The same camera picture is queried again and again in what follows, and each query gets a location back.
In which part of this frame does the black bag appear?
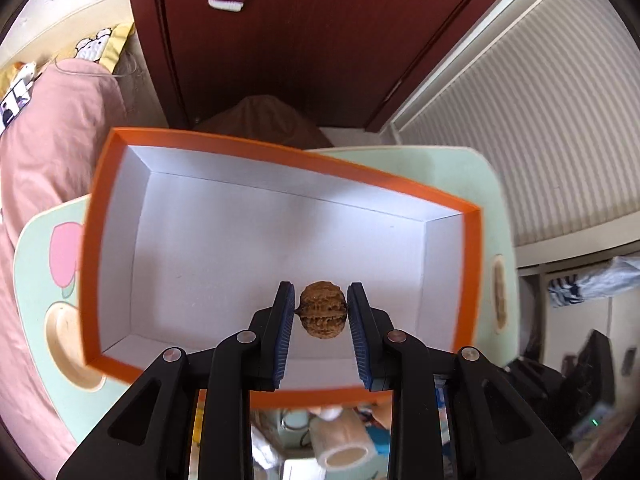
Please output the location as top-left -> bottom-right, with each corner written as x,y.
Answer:
505,330 -> 616,453

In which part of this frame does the yellow pillow with dog print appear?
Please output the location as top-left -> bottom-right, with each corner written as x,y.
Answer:
70,22 -> 136,73

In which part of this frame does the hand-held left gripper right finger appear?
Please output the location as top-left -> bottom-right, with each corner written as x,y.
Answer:
348,282 -> 581,480

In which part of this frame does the pink blanket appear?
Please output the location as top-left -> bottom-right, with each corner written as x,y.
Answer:
0,57 -> 131,480

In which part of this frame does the clear plastic bag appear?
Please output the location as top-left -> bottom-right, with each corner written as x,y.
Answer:
547,255 -> 640,308

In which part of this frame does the brown wrinkled walnut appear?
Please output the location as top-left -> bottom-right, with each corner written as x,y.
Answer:
299,281 -> 348,339

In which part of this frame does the brown cushion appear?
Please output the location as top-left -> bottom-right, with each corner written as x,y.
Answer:
195,95 -> 331,151

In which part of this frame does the cream quilted headboard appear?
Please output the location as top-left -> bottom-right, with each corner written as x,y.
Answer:
0,0 -> 133,68

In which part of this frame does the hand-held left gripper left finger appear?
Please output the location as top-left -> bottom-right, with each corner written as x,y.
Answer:
56,281 -> 296,480

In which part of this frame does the smartphone with lit screen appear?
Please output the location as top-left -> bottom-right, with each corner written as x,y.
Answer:
0,80 -> 33,128

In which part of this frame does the orange cardboard box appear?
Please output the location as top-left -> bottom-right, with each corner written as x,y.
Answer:
77,128 -> 483,408

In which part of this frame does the clear film roll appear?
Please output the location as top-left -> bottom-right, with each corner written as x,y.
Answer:
311,407 -> 375,470

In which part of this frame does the dark red door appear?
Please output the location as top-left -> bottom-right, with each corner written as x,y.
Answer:
122,0 -> 541,133

